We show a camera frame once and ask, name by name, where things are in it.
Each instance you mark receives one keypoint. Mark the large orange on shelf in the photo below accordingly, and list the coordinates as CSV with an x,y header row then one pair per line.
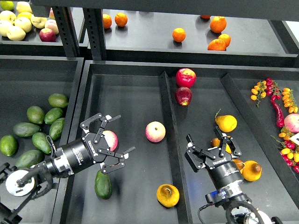
x,y
218,24

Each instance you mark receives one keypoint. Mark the orange on shelf right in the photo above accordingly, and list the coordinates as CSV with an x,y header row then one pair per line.
x,y
226,38

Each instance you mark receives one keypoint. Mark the dark green avocado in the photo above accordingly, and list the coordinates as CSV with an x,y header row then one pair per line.
x,y
102,186

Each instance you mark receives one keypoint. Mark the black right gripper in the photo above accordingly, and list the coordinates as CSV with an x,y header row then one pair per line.
x,y
222,170

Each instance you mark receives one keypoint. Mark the green avocado middle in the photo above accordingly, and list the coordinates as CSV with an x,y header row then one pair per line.
x,y
53,114

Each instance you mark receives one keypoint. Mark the orange on shelf centre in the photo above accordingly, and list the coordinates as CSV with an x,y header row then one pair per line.
x,y
178,34

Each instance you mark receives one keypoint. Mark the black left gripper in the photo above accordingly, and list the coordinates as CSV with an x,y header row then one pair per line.
x,y
93,148

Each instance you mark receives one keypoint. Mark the green avocado upper left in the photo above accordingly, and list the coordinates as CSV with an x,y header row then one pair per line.
x,y
35,114

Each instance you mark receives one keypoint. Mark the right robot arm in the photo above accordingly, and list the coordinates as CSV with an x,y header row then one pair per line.
x,y
236,204

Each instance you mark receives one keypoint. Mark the red chili pepper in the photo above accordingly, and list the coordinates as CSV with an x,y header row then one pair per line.
x,y
279,114

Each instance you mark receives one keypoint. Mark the red apple on shelf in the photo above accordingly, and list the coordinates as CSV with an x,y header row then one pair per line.
x,y
47,35

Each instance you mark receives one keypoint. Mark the orange on shelf front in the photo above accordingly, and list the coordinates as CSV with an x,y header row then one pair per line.
x,y
217,45

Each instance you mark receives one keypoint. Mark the dark avocado left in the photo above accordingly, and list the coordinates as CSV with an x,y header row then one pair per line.
x,y
25,129

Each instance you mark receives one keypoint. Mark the light green avocado far left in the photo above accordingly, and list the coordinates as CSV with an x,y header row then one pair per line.
x,y
8,145

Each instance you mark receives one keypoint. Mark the green avocado by wall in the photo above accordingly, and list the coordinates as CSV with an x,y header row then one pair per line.
x,y
56,128

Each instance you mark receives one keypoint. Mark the dark red apple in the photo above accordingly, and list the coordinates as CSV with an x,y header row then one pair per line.
x,y
183,96

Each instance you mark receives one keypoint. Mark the yellow pear top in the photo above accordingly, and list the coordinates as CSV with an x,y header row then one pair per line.
x,y
226,123

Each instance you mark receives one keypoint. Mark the orange on shelf left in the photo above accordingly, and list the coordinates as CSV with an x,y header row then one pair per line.
x,y
107,21

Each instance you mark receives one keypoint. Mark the pink apple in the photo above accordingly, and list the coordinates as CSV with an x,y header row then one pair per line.
x,y
155,131
111,139

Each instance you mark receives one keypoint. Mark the yellow cherry tomato vine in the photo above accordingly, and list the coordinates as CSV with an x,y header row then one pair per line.
x,y
289,100

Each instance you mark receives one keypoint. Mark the green avocado centre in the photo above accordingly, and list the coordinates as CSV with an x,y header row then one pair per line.
x,y
40,142

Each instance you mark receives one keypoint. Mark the pink apple right edge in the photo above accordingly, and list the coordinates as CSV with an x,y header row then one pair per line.
x,y
291,121

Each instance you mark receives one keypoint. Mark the green avocado top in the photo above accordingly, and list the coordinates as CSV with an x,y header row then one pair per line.
x,y
58,100

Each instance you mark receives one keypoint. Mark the dark avocado bottom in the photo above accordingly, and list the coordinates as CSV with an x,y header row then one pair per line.
x,y
30,158

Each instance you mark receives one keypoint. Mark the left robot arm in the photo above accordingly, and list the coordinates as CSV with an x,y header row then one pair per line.
x,y
66,160

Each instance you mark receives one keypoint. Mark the bright red apple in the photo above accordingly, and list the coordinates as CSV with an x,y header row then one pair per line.
x,y
185,77

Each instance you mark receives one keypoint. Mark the orange cherry tomato vine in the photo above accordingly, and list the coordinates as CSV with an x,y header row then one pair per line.
x,y
258,92

